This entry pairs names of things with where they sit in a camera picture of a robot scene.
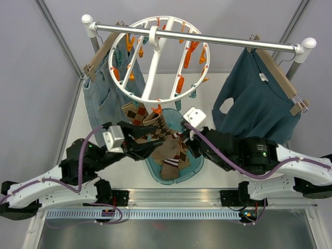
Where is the beige orange argyle sock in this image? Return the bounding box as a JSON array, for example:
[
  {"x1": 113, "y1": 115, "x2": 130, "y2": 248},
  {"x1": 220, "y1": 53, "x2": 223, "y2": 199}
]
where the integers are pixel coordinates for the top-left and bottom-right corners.
[{"x1": 121, "y1": 102, "x2": 148, "y2": 126}]

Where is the left beige clothes hanger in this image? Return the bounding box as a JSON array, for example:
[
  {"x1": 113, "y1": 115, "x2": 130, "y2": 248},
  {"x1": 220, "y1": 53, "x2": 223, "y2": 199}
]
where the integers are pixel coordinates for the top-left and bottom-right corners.
[{"x1": 84, "y1": 32, "x2": 120, "y2": 81}]

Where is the brown argyle sock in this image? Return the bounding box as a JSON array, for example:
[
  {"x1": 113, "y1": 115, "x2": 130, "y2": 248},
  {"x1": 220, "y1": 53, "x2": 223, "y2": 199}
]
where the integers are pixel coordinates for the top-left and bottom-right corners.
[{"x1": 136, "y1": 112, "x2": 173, "y2": 143}]

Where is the beige clothes hanger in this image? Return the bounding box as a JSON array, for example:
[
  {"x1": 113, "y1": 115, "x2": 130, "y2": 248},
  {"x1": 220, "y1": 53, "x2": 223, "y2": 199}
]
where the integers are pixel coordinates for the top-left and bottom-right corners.
[
  {"x1": 246, "y1": 47, "x2": 310, "y2": 116},
  {"x1": 84, "y1": 32, "x2": 120, "y2": 81}
]

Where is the white slotted cable duct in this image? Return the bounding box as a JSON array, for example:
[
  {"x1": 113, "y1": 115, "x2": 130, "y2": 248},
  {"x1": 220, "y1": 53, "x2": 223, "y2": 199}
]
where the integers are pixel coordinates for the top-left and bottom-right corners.
[{"x1": 46, "y1": 209, "x2": 241, "y2": 221}]

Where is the right beige clothes hanger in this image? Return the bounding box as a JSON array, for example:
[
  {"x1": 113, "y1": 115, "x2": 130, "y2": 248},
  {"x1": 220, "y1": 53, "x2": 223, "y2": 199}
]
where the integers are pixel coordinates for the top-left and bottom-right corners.
[{"x1": 246, "y1": 47, "x2": 310, "y2": 116}]

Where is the white round clip hanger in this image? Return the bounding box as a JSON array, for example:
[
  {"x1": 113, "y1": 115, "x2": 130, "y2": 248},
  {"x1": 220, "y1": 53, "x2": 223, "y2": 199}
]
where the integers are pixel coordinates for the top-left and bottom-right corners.
[{"x1": 108, "y1": 16, "x2": 211, "y2": 104}]

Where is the teal plastic basin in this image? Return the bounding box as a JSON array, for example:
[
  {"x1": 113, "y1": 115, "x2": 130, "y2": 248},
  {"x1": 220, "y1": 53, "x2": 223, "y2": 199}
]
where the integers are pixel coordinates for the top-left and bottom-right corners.
[{"x1": 145, "y1": 108, "x2": 204, "y2": 185}]

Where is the orange clip front left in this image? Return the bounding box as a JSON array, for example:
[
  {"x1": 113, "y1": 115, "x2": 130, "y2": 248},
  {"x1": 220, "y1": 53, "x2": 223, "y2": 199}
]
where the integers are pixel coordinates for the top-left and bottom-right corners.
[{"x1": 151, "y1": 104, "x2": 162, "y2": 115}]

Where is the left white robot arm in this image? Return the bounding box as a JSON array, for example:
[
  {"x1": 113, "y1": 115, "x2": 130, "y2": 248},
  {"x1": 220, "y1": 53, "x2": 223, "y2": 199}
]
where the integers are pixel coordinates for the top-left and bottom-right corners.
[{"x1": 1, "y1": 121, "x2": 164, "y2": 221}]

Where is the teal clip front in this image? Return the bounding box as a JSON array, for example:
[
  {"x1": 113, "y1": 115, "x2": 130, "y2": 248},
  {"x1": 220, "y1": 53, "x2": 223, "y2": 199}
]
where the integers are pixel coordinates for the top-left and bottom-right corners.
[{"x1": 175, "y1": 99, "x2": 182, "y2": 111}]

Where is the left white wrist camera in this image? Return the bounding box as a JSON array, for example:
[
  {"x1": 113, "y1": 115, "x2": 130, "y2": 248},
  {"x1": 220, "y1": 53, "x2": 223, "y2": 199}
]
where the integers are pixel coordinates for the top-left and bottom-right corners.
[{"x1": 103, "y1": 126, "x2": 125, "y2": 153}]

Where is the purple cable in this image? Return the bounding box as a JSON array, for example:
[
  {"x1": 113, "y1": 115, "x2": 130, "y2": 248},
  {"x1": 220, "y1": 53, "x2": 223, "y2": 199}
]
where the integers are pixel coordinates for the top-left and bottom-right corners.
[
  {"x1": 0, "y1": 126, "x2": 124, "y2": 229},
  {"x1": 184, "y1": 123, "x2": 332, "y2": 226}
]

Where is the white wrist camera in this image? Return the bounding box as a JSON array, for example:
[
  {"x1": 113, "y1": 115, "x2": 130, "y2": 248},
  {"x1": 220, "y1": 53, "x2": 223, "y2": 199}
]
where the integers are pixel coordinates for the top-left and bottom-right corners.
[
  {"x1": 103, "y1": 126, "x2": 125, "y2": 153},
  {"x1": 181, "y1": 106, "x2": 206, "y2": 141}
]

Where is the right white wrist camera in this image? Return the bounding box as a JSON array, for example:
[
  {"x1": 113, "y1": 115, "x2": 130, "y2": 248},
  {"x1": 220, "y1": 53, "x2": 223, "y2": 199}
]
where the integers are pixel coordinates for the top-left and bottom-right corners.
[{"x1": 181, "y1": 106, "x2": 206, "y2": 141}]

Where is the metal clothes rack rail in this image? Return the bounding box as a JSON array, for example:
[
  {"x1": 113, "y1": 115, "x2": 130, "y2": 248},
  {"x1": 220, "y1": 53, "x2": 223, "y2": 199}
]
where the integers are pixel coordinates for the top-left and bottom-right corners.
[{"x1": 81, "y1": 14, "x2": 317, "y2": 64}]

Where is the orange clip right rim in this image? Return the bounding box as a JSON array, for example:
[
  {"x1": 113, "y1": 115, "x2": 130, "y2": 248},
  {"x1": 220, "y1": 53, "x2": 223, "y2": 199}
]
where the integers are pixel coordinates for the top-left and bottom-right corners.
[{"x1": 176, "y1": 74, "x2": 185, "y2": 94}]

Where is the blue denim garment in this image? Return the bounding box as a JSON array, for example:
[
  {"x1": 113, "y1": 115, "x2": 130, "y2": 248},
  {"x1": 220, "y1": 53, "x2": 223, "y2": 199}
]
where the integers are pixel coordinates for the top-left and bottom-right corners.
[{"x1": 82, "y1": 35, "x2": 145, "y2": 130}]

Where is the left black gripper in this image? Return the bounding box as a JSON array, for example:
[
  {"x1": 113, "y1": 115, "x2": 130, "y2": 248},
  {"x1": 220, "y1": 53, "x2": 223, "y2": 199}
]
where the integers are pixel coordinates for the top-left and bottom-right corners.
[{"x1": 92, "y1": 120, "x2": 167, "y2": 172}]

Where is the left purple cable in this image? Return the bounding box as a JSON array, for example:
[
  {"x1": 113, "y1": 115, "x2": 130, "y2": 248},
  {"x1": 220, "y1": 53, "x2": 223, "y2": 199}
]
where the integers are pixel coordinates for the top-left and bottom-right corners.
[{"x1": 0, "y1": 126, "x2": 124, "y2": 229}]

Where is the teal long sleeve shirt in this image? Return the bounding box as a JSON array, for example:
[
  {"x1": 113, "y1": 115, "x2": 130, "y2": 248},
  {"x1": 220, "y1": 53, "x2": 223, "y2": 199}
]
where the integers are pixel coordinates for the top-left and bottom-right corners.
[{"x1": 212, "y1": 48, "x2": 301, "y2": 144}]

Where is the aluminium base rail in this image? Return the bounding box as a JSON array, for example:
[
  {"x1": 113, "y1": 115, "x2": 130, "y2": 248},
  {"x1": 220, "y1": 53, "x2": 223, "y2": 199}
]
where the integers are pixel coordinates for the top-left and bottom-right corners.
[{"x1": 38, "y1": 188, "x2": 319, "y2": 208}]

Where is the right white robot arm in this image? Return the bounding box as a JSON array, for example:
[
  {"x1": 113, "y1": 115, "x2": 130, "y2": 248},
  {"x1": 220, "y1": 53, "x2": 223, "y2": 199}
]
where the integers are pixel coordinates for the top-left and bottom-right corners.
[{"x1": 184, "y1": 124, "x2": 331, "y2": 206}]

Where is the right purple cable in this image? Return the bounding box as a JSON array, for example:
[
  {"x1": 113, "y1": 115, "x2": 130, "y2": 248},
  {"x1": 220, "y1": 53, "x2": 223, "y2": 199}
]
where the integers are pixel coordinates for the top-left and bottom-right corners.
[{"x1": 184, "y1": 123, "x2": 332, "y2": 226}]

